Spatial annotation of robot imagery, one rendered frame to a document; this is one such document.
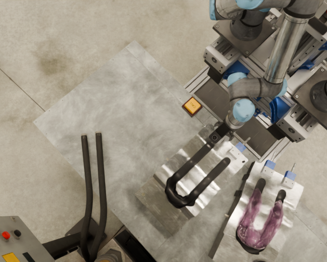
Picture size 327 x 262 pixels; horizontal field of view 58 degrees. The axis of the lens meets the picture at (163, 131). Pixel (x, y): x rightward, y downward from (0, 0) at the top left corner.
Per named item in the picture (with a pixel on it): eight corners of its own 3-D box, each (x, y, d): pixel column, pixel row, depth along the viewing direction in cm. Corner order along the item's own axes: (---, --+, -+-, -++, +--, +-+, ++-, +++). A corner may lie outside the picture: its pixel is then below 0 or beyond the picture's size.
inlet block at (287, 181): (288, 161, 148) (293, 159, 143) (297, 166, 148) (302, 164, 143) (278, 184, 145) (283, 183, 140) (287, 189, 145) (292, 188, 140)
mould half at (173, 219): (206, 126, 154) (211, 119, 141) (243, 162, 150) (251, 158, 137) (134, 194, 144) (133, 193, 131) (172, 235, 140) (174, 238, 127)
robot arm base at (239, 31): (244, 8, 146) (250, -6, 136) (267, 27, 143) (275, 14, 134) (223, 26, 142) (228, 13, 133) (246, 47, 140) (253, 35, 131)
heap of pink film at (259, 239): (252, 185, 142) (258, 183, 134) (286, 204, 140) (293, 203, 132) (229, 235, 135) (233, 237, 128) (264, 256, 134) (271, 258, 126)
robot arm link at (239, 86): (251, 78, 121) (254, 104, 119) (224, 79, 121) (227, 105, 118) (258, 69, 114) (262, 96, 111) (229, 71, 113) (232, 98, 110)
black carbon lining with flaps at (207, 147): (208, 139, 145) (212, 134, 136) (233, 163, 143) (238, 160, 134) (157, 189, 138) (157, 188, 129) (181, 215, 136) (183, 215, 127)
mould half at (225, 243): (251, 162, 150) (259, 158, 140) (299, 187, 148) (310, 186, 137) (207, 255, 138) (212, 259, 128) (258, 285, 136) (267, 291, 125)
